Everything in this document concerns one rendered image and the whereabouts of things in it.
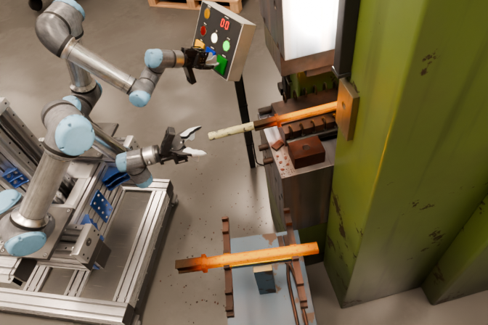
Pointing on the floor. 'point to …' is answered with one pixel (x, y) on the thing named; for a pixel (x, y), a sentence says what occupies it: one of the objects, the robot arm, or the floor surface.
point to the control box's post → (245, 121)
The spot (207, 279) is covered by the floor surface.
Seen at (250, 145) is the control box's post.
